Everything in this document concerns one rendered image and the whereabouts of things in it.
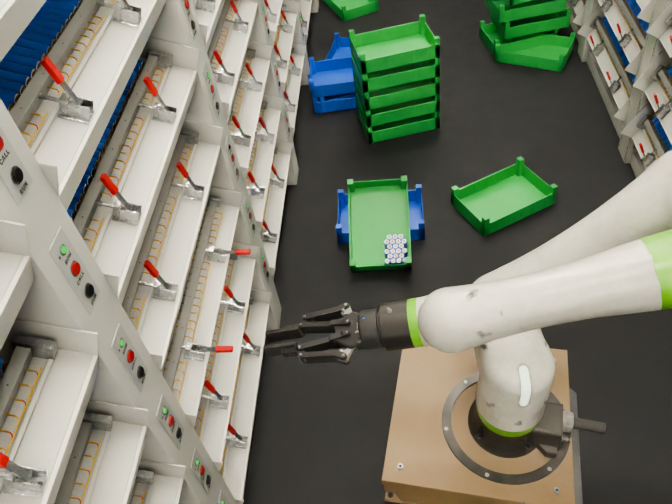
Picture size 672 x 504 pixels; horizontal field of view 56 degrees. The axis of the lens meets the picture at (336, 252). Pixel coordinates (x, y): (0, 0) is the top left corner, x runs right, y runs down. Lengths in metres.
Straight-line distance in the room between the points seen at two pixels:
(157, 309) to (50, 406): 0.36
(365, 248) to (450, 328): 1.16
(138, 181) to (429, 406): 0.74
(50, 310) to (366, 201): 1.50
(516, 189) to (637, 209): 1.26
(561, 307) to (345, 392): 0.97
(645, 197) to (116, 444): 0.93
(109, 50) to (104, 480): 0.65
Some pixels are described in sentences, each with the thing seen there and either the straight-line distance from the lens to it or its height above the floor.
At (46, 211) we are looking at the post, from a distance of 0.82.
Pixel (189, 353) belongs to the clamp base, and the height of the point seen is 0.57.
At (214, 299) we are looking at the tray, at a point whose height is 0.54.
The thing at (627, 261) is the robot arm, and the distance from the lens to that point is 1.03.
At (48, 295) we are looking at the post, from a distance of 0.83.
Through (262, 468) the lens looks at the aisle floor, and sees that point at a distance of 1.80.
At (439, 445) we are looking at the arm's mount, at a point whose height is 0.38.
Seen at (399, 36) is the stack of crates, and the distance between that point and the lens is 2.65.
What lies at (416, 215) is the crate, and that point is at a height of 0.00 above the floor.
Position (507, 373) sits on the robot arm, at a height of 0.62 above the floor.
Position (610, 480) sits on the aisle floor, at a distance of 1.80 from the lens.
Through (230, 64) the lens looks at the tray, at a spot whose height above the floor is 0.74.
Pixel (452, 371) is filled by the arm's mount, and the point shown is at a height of 0.38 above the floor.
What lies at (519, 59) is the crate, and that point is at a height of 0.03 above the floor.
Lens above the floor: 1.60
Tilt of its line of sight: 46 degrees down
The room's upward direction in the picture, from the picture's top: 10 degrees counter-clockwise
